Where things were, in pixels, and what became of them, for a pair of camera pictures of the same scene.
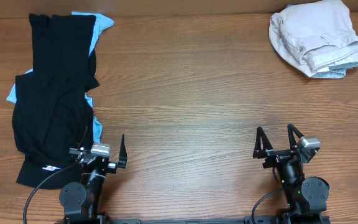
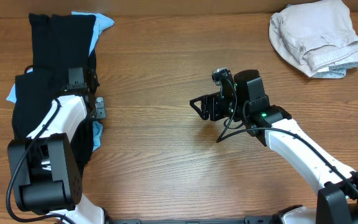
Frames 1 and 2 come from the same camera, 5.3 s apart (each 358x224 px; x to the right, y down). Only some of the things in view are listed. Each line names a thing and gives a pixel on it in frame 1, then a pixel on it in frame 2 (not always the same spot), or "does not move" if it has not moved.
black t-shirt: x=51 y=118 does not move
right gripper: x=279 y=155 to x=213 y=106
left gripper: x=96 y=160 to x=76 y=83
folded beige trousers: x=317 y=38 does not move
